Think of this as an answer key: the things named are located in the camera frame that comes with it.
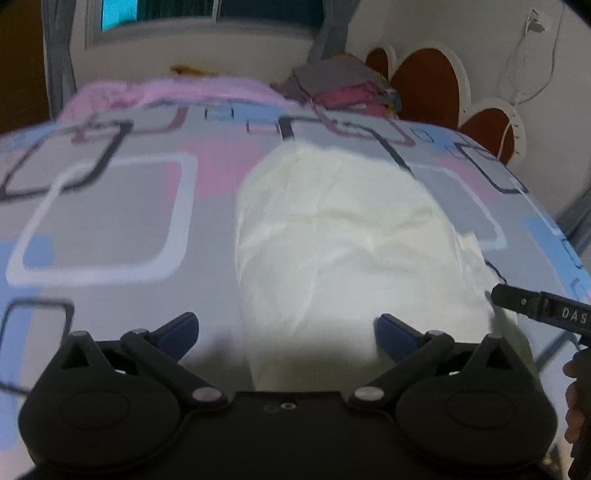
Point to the grey folded cloth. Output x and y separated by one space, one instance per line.
332 74

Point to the magenta folded cloth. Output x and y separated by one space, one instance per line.
351 97

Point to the pink printed blanket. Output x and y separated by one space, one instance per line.
161 92

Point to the brown wooden door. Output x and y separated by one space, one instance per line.
21 83

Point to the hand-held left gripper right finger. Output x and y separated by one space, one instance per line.
392 334

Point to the window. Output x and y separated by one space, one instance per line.
184 11

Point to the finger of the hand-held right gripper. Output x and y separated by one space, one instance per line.
517 300

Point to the white garment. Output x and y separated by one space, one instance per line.
332 240

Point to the red flower-shaped headboard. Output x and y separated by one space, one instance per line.
429 87

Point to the white wall plug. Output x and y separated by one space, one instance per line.
535 21

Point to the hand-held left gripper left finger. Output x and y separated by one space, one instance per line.
178 333

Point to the grey curtain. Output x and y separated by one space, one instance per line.
60 60
332 32

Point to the patterned grey bed sheet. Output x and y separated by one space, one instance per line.
120 207

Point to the person's right hand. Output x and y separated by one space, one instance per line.
581 415

